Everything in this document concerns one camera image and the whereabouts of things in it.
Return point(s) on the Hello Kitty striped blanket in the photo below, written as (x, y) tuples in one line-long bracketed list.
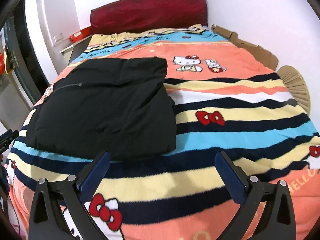
[(225, 100)]

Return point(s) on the beige woven fan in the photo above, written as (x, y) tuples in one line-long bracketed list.
[(296, 85)]

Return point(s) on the red box on shelf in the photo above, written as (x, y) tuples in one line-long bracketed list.
[(80, 35)]

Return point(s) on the dark green door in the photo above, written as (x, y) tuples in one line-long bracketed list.
[(22, 55)]

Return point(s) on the red hanging bag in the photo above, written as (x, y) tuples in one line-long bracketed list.
[(2, 64)]

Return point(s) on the black hooded winter coat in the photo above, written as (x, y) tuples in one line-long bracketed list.
[(118, 106)]

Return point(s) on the dark red headboard cushion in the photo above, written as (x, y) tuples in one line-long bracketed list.
[(136, 16)]

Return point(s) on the white bedside shelf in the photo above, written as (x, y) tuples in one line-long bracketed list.
[(74, 50)]

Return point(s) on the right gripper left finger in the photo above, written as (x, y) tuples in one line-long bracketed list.
[(46, 219)]

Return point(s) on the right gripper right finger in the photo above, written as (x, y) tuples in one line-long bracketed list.
[(278, 218)]

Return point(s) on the yellow hanging bag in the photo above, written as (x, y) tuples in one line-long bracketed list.
[(8, 62)]

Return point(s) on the brown cardboard sheet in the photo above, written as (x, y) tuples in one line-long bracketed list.
[(259, 53)]

